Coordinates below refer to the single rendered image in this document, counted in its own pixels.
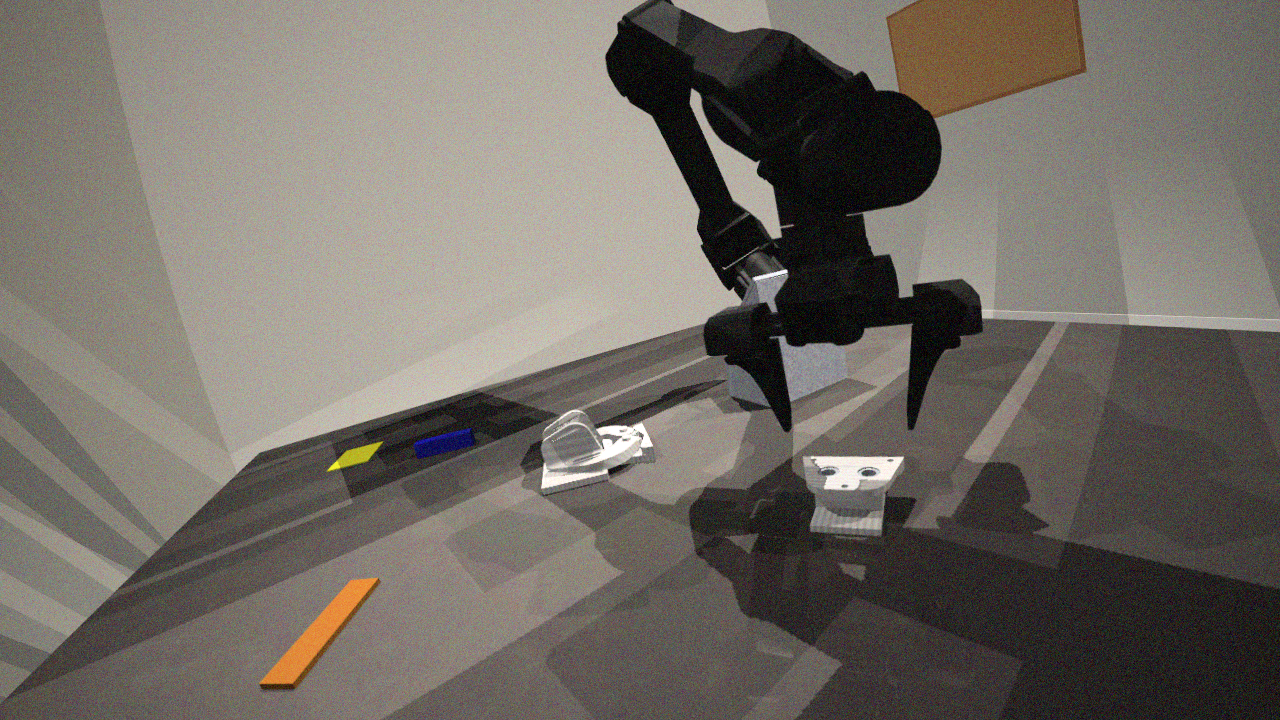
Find orange flat bar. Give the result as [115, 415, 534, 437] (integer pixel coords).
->
[259, 577, 381, 689]

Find yellow rectangular plate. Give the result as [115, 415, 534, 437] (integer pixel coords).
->
[326, 441, 384, 471]

